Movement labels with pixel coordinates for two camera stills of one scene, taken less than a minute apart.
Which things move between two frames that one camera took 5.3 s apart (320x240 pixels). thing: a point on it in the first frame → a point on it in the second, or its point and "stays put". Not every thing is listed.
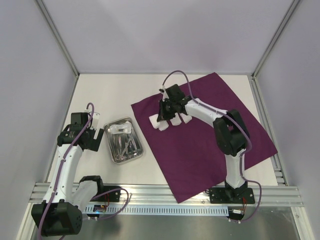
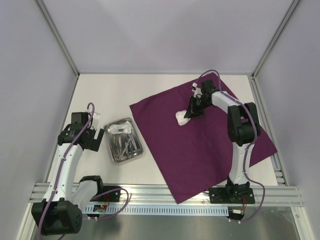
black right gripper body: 162,111 → 194,107
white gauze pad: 125,127 stays put
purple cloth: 187,152 stays put
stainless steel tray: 123,140 stays put
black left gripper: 93,144 stays put
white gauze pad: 153,119 → 180,116
